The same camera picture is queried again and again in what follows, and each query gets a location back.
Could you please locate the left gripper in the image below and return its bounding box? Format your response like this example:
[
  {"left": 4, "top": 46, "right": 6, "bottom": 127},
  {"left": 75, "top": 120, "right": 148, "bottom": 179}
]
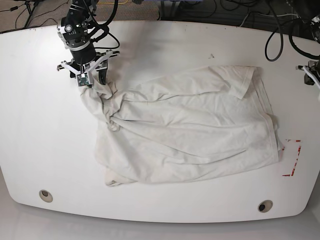
[{"left": 295, "top": 60, "right": 320, "bottom": 89}]

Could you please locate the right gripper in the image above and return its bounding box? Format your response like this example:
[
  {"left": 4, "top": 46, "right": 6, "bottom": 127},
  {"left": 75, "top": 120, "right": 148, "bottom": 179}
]
[{"left": 57, "top": 45, "right": 120, "bottom": 87}]

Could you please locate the white t-shirt with print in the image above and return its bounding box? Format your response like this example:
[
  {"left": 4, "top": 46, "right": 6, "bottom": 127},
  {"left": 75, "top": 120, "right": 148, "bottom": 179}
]
[{"left": 80, "top": 65, "right": 281, "bottom": 187}]

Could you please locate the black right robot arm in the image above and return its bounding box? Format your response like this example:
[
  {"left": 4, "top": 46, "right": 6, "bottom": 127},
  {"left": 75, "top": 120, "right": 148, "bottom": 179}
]
[{"left": 57, "top": 0, "right": 120, "bottom": 88}]

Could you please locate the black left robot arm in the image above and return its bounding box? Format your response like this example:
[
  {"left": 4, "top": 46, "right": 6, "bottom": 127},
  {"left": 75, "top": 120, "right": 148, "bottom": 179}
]
[{"left": 286, "top": 0, "right": 320, "bottom": 88}]

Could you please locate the red tape marking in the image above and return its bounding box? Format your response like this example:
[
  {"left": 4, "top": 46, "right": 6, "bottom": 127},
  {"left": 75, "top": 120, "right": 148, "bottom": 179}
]
[{"left": 280, "top": 139, "right": 302, "bottom": 178}]

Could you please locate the black tripod stand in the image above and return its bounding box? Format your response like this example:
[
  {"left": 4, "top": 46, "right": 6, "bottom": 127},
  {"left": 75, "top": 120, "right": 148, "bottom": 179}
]
[{"left": 23, "top": 0, "right": 40, "bottom": 29}]

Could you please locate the left table grommet hole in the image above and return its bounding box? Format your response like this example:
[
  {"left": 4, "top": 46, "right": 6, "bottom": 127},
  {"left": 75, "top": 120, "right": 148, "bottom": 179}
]
[{"left": 39, "top": 189, "right": 53, "bottom": 203}]

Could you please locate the table grommet hole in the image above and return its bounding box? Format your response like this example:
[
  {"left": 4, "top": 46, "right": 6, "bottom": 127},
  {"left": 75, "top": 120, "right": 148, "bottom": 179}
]
[
  {"left": 257, "top": 200, "right": 273, "bottom": 213},
  {"left": 39, "top": 189, "right": 53, "bottom": 203}
]

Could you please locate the right table grommet hole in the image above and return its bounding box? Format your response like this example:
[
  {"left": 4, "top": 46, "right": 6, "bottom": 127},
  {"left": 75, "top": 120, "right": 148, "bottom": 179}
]
[{"left": 257, "top": 200, "right": 273, "bottom": 213}]

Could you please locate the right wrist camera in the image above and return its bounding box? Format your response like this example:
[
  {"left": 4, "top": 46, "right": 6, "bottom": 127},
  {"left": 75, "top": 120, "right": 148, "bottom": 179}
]
[{"left": 76, "top": 72, "right": 91, "bottom": 87}]

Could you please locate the yellow cable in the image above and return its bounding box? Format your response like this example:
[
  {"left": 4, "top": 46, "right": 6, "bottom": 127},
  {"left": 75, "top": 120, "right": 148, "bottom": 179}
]
[{"left": 99, "top": 0, "right": 130, "bottom": 6}]

